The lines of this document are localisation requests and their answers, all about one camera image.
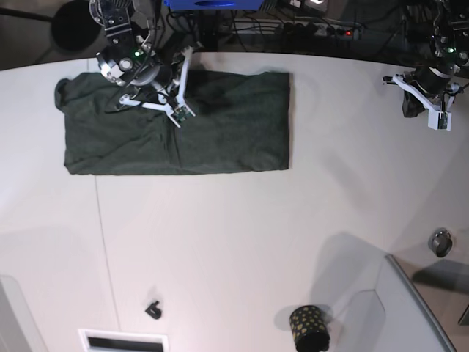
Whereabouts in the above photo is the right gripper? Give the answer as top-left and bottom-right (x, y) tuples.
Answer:
(118, 46), (196, 117)

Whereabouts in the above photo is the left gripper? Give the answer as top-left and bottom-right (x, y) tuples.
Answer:
(382, 67), (462, 118)

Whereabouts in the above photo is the dark green t-shirt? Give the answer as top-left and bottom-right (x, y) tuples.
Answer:
(54, 70), (290, 176)

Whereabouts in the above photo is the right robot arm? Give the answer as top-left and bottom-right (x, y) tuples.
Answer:
(89, 1), (196, 126)

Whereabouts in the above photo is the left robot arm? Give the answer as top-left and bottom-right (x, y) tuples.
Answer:
(383, 1), (468, 131)

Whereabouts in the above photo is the blue plastic box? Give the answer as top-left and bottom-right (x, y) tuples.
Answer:
(163, 0), (264, 11)

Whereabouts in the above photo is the black round stool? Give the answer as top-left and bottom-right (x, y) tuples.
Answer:
(51, 0), (101, 54)

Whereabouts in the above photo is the round metal table grommet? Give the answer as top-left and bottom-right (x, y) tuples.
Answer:
(428, 227), (454, 258)

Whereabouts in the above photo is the small black plastic clip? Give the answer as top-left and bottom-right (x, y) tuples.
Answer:
(145, 301), (162, 320)

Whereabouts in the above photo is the black cup with gold dots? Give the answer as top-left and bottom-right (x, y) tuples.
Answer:
(289, 305), (330, 352)

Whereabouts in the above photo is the white rectangular table slot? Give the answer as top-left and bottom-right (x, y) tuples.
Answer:
(78, 329), (169, 352)

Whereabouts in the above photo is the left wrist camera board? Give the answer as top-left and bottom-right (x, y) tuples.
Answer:
(428, 110), (452, 131)

